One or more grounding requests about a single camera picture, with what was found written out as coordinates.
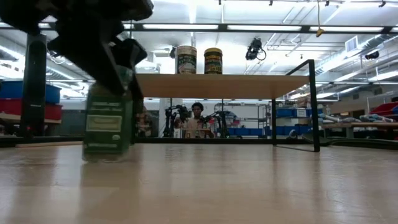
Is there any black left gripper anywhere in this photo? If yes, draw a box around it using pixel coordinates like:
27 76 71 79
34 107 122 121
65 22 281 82
40 0 154 146

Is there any green lid spice jar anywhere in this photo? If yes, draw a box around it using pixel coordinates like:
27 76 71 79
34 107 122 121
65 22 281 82
82 65 134 162

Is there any row of blue shelf bins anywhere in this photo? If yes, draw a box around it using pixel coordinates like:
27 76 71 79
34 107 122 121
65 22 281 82
275 107 324 119

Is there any cream lid spice jar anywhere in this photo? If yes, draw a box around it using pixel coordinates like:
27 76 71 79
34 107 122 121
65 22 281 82
175 45 198 75

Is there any large red storage bin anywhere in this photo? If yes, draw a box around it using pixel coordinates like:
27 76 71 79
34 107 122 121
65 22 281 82
0 98 63 121

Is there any yellow lid spice jar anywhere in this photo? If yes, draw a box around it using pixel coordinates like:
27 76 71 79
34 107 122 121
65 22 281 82
203 47 223 75

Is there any large blue storage bin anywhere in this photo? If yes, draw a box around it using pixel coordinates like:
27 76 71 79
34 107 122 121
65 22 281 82
0 80 62 105

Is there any person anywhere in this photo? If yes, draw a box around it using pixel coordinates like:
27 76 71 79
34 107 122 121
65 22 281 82
174 101 216 139

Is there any black overhead rig beam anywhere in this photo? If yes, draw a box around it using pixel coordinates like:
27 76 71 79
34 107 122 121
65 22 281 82
0 22 398 35

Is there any red angled bin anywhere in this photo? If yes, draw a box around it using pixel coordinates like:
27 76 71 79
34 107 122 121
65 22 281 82
369 101 398 117

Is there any wooden shelf black metal frame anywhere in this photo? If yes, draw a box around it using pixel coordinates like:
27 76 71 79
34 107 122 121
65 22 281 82
135 58 321 153

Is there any black table frame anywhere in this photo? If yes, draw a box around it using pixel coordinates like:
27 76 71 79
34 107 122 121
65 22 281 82
0 133 398 151

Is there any black ceiling camera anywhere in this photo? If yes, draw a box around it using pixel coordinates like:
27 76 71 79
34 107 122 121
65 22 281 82
244 37 267 62

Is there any yellow hanging cord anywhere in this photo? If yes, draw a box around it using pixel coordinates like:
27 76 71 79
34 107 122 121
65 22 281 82
315 0 326 39

